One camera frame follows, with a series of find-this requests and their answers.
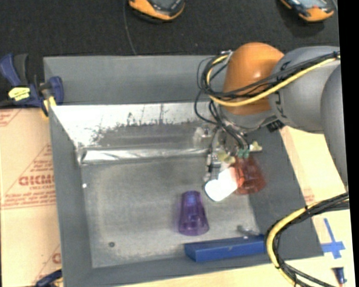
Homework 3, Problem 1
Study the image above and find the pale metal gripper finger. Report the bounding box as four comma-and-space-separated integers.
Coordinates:
202, 154, 216, 183
214, 156, 231, 173

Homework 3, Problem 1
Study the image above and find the white plastic bottle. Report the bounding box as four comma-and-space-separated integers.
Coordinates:
202, 167, 242, 203

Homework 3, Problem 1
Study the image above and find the clear red cup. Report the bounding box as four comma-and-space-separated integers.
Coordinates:
230, 154, 268, 196

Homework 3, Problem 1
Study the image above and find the clear purple cup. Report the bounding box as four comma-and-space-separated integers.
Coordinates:
175, 189, 211, 237

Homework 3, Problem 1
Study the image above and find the small grey metal piece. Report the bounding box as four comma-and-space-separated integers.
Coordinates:
236, 223, 262, 239

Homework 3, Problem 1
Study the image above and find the grey metal bin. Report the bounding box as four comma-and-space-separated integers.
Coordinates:
42, 40, 325, 287

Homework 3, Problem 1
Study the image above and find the blue flat block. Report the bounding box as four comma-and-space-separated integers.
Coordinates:
183, 234, 268, 264

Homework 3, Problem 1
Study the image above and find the brown cardboard board red print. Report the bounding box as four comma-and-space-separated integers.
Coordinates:
0, 87, 354, 287

